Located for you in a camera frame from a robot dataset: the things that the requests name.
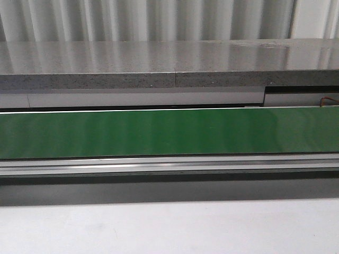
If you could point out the green conveyor belt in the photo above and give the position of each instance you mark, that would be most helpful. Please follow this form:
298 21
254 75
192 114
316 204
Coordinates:
43 135

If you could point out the grey stone counter slab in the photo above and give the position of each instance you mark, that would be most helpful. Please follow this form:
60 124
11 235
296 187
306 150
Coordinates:
127 65

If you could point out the white pleated curtain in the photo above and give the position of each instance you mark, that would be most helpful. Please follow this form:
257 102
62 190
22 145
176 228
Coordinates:
167 20

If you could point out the grey conveyor frame rail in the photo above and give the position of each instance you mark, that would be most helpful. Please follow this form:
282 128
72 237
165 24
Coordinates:
230 164

